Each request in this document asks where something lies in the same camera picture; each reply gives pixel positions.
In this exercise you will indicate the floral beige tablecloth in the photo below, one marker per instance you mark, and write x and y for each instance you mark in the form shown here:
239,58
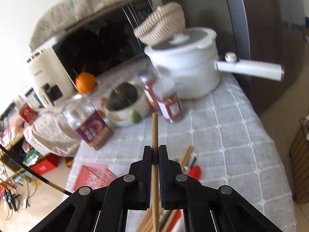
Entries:
50,132

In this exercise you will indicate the rear red spice jar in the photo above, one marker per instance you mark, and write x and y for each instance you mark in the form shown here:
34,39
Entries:
147,80

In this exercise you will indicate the white electric cooking pot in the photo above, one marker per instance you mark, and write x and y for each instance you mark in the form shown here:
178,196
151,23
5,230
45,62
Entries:
191,60

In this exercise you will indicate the cream air fryer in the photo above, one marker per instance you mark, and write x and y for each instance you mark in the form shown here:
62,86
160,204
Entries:
49,79

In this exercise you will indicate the front red label jar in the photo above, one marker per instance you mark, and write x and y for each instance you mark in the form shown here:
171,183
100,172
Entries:
168,100

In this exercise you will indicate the pink perforated utensil basket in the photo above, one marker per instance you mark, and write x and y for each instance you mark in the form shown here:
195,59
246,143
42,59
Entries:
95,176

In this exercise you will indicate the red cardboard box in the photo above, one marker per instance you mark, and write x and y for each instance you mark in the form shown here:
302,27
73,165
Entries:
46,164

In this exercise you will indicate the grey checked tablecloth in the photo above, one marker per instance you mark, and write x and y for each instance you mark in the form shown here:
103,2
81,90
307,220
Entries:
231,144

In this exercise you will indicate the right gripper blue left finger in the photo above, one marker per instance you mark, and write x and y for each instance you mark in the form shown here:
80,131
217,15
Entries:
140,188

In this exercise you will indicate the large purple label jar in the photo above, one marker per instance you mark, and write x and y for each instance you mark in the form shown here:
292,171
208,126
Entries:
84,119

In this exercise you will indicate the red plastic spoon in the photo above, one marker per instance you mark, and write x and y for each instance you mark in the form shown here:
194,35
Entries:
189,186

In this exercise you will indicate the small red label jar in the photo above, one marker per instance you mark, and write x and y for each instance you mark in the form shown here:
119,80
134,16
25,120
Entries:
26,112

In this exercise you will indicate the brown wooden chopstick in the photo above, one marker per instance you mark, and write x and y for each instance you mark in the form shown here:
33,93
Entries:
155,174

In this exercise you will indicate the woven rope basket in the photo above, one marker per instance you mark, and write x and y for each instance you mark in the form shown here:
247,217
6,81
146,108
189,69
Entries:
161,25

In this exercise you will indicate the orange tangerine fruit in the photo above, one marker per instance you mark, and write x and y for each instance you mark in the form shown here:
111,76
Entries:
85,82

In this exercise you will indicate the black wire rack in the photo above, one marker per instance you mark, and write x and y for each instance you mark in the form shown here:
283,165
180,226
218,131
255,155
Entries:
299,154

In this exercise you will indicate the floral cloth cover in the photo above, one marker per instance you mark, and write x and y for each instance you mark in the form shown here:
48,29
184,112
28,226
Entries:
65,15

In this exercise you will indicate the dark green pumpkin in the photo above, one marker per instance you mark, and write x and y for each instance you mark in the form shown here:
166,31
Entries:
121,97

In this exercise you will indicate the grey refrigerator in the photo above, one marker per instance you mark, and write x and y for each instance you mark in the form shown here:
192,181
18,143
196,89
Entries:
261,30

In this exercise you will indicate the black chopstick gold tip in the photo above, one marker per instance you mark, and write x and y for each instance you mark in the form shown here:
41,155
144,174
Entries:
35,174

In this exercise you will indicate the black microwave oven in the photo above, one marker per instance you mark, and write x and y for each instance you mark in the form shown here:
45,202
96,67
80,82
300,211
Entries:
105,42

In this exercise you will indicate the white bowl green handle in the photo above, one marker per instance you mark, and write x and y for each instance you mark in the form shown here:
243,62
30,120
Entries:
134,113

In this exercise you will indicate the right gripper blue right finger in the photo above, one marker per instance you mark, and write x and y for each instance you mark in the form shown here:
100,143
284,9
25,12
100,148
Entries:
171,192

